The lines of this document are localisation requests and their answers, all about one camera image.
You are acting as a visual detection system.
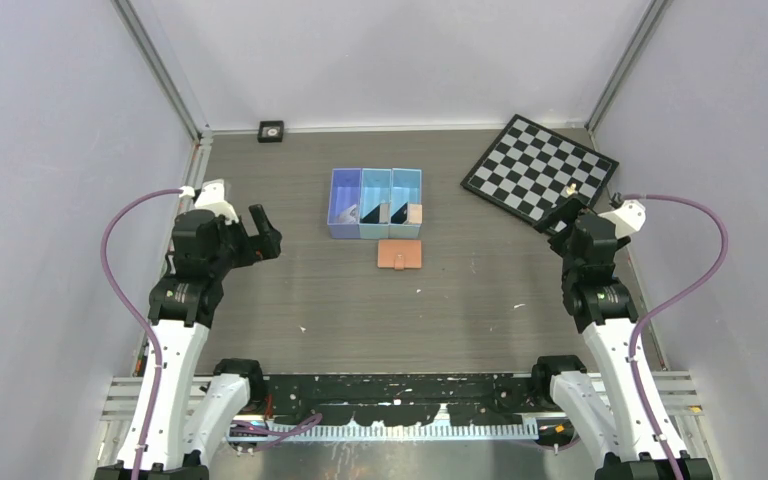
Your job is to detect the brown leather card holder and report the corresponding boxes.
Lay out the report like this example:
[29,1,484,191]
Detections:
[376,239,423,271]

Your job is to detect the black credit card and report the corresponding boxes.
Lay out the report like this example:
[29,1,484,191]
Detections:
[390,203,409,225]

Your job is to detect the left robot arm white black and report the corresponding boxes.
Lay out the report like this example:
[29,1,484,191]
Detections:
[94,204,282,479]

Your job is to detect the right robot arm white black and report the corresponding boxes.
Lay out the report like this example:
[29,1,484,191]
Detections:
[530,194,714,479]

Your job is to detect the silver card purple bin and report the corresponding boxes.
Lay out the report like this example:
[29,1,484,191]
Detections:
[334,204,359,224]

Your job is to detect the black card middle bin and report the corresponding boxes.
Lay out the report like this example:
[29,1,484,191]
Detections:
[361,202,390,224]

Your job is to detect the tan card right bin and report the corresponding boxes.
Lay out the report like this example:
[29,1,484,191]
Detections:
[406,203,423,225]

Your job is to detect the black white chessboard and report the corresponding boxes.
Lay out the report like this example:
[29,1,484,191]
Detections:
[460,115,620,225]

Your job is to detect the purple plastic bin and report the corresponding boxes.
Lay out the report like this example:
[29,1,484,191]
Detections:
[327,168,362,239]

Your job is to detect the small black square device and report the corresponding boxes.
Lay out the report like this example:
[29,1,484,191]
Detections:
[257,120,285,143]

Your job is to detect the middle light blue bin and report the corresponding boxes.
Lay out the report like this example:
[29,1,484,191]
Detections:
[359,168,392,240]

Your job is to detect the light blue bin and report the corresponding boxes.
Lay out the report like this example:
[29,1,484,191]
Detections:
[389,168,423,239]
[359,168,392,240]

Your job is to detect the right light blue bin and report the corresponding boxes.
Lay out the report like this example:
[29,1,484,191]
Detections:
[389,168,423,239]

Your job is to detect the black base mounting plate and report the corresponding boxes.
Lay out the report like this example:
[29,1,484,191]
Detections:
[266,373,543,427]

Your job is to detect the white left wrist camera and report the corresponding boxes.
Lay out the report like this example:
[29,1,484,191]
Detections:
[193,179,239,225]

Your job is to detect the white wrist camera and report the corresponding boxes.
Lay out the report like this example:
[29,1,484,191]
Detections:
[193,179,239,225]
[599,200,647,239]

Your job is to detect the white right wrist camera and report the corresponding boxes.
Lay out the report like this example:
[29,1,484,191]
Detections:
[599,200,647,239]

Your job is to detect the aluminium rail frame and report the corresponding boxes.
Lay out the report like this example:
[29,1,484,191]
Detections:
[102,371,704,445]

